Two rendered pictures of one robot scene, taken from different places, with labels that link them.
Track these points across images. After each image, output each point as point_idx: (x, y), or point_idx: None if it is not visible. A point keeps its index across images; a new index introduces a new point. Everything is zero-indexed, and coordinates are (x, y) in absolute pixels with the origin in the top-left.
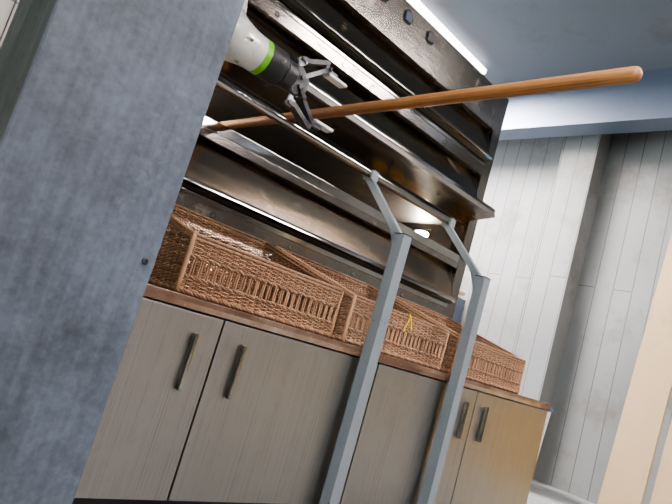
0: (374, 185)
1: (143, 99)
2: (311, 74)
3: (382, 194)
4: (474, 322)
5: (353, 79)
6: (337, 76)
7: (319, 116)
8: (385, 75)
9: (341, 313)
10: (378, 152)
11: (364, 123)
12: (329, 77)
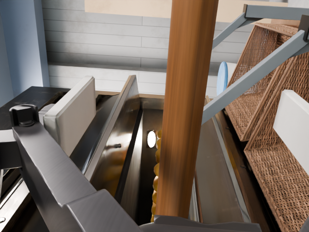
0: (206, 110)
1: None
2: (90, 206)
3: (219, 94)
4: (297, 7)
5: (21, 204)
6: (54, 104)
7: (191, 184)
8: (14, 168)
9: None
10: (111, 158)
11: (86, 171)
12: (66, 129)
